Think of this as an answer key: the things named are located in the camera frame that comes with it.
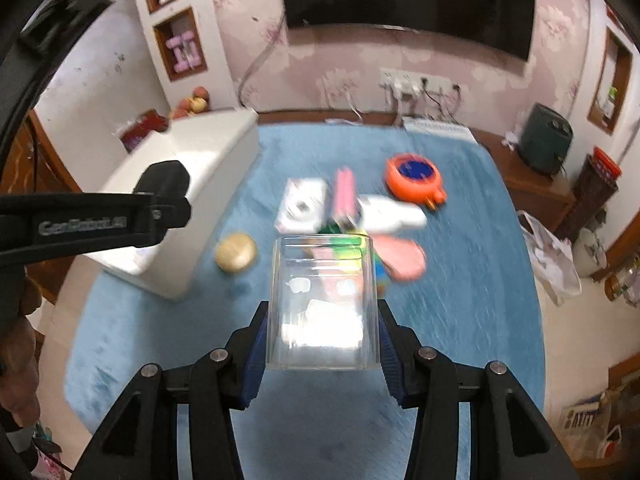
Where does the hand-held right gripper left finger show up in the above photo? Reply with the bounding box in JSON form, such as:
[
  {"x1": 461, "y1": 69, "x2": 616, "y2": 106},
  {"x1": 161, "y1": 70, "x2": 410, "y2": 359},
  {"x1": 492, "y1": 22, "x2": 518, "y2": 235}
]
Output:
[{"x1": 75, "y1": 300, "x2": 271, "y2": 480}]

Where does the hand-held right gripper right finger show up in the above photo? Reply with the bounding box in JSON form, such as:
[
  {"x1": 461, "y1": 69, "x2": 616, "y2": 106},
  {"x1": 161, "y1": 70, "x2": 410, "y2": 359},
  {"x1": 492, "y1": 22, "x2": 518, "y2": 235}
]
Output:
[{"x1": 377, "y1": 299, "x2": 581, "y2": 480}]

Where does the white storage bin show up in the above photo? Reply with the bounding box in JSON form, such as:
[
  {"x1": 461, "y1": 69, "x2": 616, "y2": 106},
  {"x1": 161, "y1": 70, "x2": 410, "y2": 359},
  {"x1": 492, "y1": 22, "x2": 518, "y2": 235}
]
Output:
[{"x1": 82, "y1": 108, "x2": 261, "y2": 302}]

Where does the white flower pot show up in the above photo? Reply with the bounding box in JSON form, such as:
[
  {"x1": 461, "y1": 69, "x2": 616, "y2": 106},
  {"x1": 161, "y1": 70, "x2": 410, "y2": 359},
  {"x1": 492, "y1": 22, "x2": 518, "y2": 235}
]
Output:
[{"x1": 574, "y1": 229, "x2": 609, "y2": 277}]

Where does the clear plastic box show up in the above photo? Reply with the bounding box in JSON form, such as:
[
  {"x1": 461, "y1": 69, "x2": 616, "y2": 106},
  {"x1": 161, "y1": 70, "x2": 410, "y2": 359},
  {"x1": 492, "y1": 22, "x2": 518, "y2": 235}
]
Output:
[{"x1": 265, "y1": 234, "x2": 382, "y2": 372}]

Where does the television cable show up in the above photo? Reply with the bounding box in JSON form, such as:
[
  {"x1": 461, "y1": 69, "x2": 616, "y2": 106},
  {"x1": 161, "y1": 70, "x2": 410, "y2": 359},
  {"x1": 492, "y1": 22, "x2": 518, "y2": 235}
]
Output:
[{"x1": 239, "y1": 14, "x2": 289, "y2": 107}]

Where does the pink dumbbell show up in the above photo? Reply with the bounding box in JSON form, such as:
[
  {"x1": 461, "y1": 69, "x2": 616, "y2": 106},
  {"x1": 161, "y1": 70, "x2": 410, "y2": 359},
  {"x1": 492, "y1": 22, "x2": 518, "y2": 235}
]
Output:
[
  {"x1": 182, "y1": 34, "x2": 202, "y2": 65},
  {"x1": 166, "y1": 36, "x2": 187, "y2": 72}
]

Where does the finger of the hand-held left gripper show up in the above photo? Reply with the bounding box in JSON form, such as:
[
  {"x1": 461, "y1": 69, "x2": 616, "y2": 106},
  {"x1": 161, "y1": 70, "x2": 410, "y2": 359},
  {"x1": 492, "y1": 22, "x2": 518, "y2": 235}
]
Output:
[
  {"x1": 132, "y1": 160, "x2": 193, "y2": 247},
  {"x1": 17, "y1": 0, "x2": 112, "y2": 53}
]

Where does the white plastic bag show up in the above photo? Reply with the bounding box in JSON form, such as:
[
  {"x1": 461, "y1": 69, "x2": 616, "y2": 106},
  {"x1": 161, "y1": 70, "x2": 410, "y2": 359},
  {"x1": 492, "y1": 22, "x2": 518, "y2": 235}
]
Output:
[{"x1": 516, "y1": 210, "x2": 584, "y2": 307}]

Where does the gold lid jar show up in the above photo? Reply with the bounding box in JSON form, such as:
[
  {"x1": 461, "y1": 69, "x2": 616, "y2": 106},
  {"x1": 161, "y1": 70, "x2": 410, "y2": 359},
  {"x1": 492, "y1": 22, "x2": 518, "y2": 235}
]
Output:
[{"x1": 214, "y1": 231, "x2": 259, "y2": 275}]

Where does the white wall socket strip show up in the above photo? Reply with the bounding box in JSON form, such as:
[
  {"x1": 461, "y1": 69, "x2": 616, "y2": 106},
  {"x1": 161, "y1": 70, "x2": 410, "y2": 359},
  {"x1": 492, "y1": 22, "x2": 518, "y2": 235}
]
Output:
[{"x1": 379, "y1": 67, "x2": 464, "y2": 97}]

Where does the red tissue box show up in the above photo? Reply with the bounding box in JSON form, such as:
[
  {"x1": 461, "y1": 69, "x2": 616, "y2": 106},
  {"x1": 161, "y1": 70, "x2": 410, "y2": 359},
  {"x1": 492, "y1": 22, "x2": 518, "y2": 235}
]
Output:
[{"x1": 119, "y1": 109, "x2": 169, "y2": 154}]

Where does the blue fluffy mat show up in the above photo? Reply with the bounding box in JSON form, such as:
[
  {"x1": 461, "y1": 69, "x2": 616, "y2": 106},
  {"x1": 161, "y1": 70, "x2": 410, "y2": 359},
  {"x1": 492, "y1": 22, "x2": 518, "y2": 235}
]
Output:
[{"x1": 65, "y1": 125, "x2": 547, "y2": 480}]

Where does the fruit basket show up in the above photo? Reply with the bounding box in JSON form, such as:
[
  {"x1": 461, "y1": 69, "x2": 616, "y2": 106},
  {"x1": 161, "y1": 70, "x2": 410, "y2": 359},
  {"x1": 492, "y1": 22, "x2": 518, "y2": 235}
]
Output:
[{"x1": 171, "y1": 86, "x2": 210, "y2": 120}]

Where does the amber bottle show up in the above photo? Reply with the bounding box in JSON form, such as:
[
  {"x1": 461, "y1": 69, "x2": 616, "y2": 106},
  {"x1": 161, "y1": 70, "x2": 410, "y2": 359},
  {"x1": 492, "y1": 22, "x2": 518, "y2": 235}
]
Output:
[{"x1": 604, "y1": 255, "x2": 640, "y2": 307}]

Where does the white set-top box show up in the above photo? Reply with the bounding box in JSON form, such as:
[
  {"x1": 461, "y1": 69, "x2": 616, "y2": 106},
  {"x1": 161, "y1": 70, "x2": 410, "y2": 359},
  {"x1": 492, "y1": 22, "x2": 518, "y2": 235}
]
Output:
[{"x1": 401, "y1": 115, "x2": 477, "y2": 144}]

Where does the orange round toy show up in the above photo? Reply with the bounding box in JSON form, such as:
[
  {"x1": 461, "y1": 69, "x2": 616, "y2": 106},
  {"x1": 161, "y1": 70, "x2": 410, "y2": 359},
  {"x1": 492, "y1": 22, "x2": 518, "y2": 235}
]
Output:
[{"x1": 383, "y1": 154, "x2": 448, "y2": 212}]

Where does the pink round case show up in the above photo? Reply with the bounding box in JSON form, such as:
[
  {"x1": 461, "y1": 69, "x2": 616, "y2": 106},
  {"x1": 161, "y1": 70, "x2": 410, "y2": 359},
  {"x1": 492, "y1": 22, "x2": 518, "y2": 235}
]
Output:
[{"x1": 372, "y1": 234, "x2": 427, "y2": 282}]

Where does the pink tube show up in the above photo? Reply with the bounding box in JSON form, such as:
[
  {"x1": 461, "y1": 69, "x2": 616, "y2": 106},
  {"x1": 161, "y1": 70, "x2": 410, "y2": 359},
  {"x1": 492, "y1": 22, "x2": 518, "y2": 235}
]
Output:
[{"x1": 331, "y1": 166, "x2": 360, "y2": 227}]

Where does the person's left hand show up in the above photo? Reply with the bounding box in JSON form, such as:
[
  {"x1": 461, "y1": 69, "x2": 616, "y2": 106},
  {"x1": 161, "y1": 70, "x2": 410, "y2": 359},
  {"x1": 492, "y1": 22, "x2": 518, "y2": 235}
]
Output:
[{"x1": 0, "y1": 272, "x2": 45, "y2": 428}]

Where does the wooden door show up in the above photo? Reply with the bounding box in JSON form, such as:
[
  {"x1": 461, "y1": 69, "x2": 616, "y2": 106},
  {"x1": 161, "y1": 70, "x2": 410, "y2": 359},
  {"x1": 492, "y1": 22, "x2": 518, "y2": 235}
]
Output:
[{"x1": 0, "y1": 109, "x2": 82, "y2": 303}]

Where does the dark vase with red lid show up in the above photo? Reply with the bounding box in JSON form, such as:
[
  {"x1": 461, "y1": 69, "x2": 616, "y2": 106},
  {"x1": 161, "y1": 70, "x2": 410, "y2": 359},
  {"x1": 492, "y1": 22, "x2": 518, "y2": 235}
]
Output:
[{"x1": 556, "y1": 146, "x2": 622, "y2": 242}]

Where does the dark green air fryer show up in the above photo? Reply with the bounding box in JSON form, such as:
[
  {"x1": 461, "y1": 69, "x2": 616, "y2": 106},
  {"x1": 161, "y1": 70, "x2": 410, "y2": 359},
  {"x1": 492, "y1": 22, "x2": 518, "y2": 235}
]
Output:
[{"x1": 516, "y1": 102, "x2": 574, "y2": 177}]

